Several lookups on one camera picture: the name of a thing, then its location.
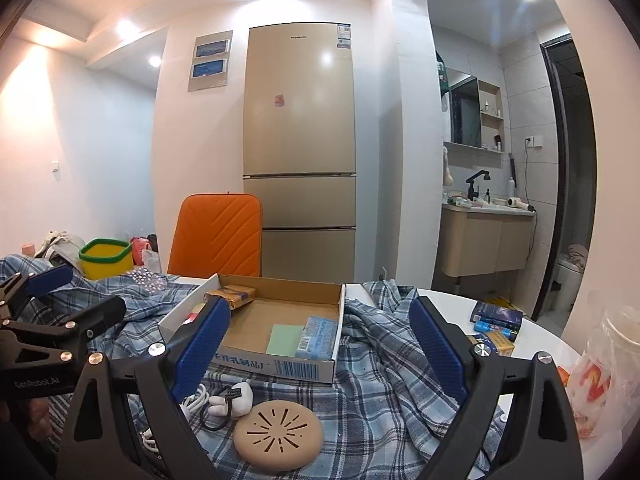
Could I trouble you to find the light blue tissue pack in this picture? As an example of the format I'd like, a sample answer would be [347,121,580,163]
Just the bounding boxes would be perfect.
[295,316,337,361]

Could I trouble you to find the blue plaid blanket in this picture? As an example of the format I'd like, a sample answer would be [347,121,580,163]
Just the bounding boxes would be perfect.
[0,252,507,480]

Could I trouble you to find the orange chair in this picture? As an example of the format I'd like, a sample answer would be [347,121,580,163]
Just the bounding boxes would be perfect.
[168,193,262,278]

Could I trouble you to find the mirror cabinet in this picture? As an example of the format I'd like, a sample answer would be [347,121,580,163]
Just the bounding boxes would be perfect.
[439,67,506,153]

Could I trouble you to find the grey striped towel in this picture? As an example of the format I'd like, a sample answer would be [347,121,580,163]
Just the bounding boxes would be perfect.
[47,393,73,453]

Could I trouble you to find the beige round silicone pad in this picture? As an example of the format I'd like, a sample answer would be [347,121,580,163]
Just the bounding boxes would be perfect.
[233,400,324,474]

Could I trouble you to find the beige refrigerator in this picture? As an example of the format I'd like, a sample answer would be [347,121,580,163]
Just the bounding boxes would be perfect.
[243,23,357,283]

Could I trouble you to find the bathroom vanity cabinet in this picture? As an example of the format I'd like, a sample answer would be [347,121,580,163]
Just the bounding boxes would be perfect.
[437,204,536,278]

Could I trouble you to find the red gold cigarette pack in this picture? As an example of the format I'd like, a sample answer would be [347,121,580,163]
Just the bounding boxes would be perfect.
[183,302,205,325]

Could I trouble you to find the plastic bag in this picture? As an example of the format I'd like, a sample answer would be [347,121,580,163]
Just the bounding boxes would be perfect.
[566,290,639,439]

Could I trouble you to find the yellow green basket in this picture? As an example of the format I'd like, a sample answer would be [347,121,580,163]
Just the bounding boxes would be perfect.
[78,238,134,281]

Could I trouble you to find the shallow cardboard box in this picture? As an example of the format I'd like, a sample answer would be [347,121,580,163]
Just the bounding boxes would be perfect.
[158,274,346,385]

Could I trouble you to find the green sticky note pad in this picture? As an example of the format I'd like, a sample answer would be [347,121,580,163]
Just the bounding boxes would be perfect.
[266,324,304,358]

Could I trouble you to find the blue box on table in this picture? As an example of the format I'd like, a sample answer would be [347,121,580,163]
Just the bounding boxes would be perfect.
[470,301,523,332]

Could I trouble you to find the blue gold cigarette pack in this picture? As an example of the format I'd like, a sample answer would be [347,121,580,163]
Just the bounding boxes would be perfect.
[204,284,256,311]

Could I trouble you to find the white plush toy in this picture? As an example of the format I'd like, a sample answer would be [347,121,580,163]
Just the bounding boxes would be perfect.
[205,382,254,419]

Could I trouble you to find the wall electrical panels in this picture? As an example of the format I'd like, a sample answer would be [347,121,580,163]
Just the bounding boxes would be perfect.
[188,30,233,92]

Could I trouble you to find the white charging cable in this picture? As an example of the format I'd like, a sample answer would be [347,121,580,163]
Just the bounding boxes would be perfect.
[139,382,212,456]

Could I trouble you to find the white hair dryer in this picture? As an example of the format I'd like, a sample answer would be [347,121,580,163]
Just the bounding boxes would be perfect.
[508,197,535,211]

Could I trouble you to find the black faucet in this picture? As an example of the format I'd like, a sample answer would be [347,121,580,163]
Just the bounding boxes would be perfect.
[465,170,491,200]

